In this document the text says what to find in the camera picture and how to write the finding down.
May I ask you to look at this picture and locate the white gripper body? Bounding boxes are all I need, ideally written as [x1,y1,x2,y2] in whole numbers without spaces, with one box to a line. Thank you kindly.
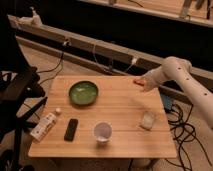
[142,69,164,92]

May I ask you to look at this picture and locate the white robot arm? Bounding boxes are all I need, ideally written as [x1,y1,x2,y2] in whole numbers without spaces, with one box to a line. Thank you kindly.
[142,57,213,129]

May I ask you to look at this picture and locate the orange flat object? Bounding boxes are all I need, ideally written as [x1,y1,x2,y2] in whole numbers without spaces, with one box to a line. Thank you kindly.
[133,79,145,86]

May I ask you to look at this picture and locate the blue box on floor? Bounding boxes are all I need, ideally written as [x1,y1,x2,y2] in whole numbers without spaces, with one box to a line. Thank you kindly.
[161,94,173,110]

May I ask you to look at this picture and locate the white sponge block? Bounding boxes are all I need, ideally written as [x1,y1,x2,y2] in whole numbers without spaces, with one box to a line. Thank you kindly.
[140,111,156,130]

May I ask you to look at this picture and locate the green bowl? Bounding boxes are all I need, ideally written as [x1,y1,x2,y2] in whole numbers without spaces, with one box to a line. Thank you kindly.
[68,81,99,106]

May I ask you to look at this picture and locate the white plastic cup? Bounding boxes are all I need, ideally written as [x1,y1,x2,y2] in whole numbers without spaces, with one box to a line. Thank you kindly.
[93,122,112,144]

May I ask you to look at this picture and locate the wooden table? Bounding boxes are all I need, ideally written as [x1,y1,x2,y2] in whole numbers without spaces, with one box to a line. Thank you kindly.
[28,76,177,158]

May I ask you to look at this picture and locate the black remote control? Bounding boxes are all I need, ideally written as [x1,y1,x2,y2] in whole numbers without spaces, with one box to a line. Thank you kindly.
[64,119,78,141]

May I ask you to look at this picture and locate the long wooden beam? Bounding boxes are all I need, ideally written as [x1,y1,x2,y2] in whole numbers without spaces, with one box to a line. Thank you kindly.
[8,14,213,91]

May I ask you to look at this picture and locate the white spray bottle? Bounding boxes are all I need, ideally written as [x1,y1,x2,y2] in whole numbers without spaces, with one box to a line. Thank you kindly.
[31,7,42,27]

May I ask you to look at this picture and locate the black chair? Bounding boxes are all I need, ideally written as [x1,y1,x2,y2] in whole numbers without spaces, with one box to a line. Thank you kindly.
[0,11,47,171]

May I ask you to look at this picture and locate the white wall plug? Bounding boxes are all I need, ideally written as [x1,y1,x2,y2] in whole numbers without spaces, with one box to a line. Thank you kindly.
[131,57,138,65]

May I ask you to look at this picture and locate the black floor cables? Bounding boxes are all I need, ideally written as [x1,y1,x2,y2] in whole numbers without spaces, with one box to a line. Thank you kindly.
[165,103,211,171]

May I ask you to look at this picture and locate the black cable left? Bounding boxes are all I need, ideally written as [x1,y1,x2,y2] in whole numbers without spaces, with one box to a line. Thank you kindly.
[35,39,72,86]

